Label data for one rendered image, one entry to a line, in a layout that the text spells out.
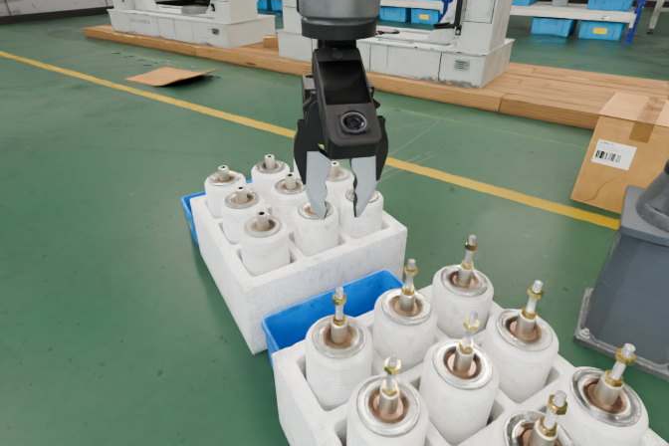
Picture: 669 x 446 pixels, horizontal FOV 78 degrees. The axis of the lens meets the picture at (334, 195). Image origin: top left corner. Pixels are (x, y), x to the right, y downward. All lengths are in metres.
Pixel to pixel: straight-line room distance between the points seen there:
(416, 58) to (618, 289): 1.85
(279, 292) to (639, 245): 0.67
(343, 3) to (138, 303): 0.89
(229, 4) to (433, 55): 1.69
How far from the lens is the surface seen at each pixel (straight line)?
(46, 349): 1.10
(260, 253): 0.81
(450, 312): 0.71
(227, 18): 3.55
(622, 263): 0.96
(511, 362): 0.66
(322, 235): 0.85
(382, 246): 0.93
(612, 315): 1.02
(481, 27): 2.47
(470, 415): 0.61
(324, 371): 0.60
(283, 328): 0.87
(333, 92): 0.37
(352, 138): 0.34
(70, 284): 1.25
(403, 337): 0.64
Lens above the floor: 0.72
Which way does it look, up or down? 30 degrees down
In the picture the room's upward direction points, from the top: straight up
